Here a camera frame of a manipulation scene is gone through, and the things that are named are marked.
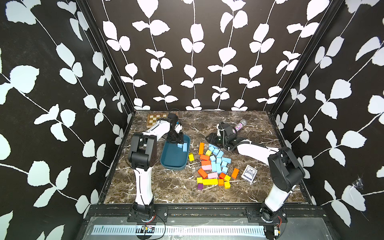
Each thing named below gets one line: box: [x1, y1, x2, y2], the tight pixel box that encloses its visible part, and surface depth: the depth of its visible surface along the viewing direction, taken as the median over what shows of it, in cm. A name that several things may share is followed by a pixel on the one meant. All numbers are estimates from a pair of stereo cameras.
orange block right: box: [231, 167, 240, 179], surface depth 90 cm
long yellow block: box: [202, 178, 219, 186], surface depth 86 cm
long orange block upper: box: [198, 142, 205, 155], surface depth 100 cm
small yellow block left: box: [188, 152, 195, 162], surface depth 95 cm
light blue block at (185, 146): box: [177, 143, 188, 152], surface depth 100 cm
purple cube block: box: [197, 183, 204, 191], surface depth 84 cm
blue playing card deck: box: [240, 164, 258, 183], surface depth 88 cm
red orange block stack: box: [199, 154, 212, 166], surface depth 95 cm
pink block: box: [207, 172, 219, 179], surface depth 88 cm
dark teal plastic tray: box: [160, 134, 191, 171], surface depth 98 cm
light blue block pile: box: [208, 143, 232, 174], surface depth 92 cm
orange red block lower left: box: [197, 168, 208, 179], surface depth 88 cm
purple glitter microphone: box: [232, 119, 247, 134], surface depth 110 cm
